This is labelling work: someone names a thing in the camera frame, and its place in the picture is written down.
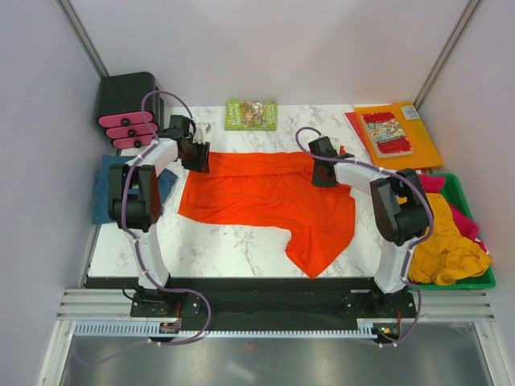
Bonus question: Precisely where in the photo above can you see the orange t shirt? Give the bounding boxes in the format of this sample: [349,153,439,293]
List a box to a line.
[178,152,356,278]

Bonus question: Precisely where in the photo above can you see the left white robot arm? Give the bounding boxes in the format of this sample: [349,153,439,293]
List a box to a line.
[108,115,211,318]

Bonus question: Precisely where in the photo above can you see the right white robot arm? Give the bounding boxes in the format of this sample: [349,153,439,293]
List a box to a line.
[308,136,434,317]

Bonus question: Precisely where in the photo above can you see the green paperback book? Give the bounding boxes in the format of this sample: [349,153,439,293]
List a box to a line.
[225,101,278,131]

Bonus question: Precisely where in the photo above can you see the red folder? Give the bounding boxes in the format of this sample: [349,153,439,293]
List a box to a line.
[345,112,370,154]

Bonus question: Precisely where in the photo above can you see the red comic book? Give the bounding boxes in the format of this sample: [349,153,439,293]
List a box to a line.
[360,112,414,158]

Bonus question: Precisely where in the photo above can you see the black pink drawer unit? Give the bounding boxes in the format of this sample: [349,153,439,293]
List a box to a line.
[94,72,164,150]

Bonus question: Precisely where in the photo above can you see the blue folded t shirt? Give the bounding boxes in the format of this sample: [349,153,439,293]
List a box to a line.
[91,155,178,225]

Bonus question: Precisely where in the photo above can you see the orange folder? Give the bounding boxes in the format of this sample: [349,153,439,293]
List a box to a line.
[354,102,443,170]

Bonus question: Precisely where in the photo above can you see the green plastic bin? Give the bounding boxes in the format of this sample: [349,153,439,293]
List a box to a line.
[414,173,496,290]

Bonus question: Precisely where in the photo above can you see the yellow t shirt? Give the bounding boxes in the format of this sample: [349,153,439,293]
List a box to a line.
[408,193,492,285]

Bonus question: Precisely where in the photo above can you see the magenta t shirt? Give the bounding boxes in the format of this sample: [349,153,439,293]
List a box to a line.
[419,175,488,253]

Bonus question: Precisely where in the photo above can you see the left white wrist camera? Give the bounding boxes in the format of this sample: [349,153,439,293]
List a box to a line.
[193,122,212,142]

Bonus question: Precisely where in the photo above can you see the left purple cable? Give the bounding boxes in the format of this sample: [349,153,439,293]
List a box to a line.
[74,90,214,366]

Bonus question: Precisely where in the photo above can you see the purple cable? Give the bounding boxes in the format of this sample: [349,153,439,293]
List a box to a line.
[74,90,214,366]
[295,127,436,349]

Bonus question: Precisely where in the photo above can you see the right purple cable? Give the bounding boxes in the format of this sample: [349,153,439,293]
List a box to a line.
[295,127,436,349]

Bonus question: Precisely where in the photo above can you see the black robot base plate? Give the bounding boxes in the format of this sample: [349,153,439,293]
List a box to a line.
[85,277,416,333]

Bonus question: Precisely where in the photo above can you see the white slotted cable duct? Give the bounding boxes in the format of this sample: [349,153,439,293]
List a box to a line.
[73,321,377,339]

